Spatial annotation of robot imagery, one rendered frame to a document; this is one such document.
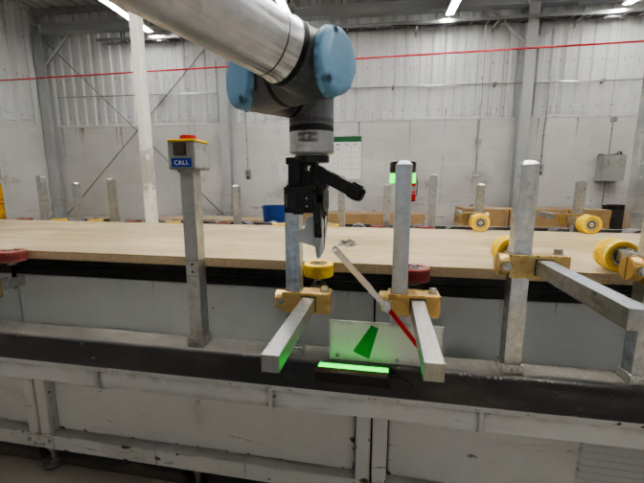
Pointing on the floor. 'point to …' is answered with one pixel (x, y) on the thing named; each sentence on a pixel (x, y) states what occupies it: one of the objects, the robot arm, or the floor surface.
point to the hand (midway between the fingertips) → (322, 252)
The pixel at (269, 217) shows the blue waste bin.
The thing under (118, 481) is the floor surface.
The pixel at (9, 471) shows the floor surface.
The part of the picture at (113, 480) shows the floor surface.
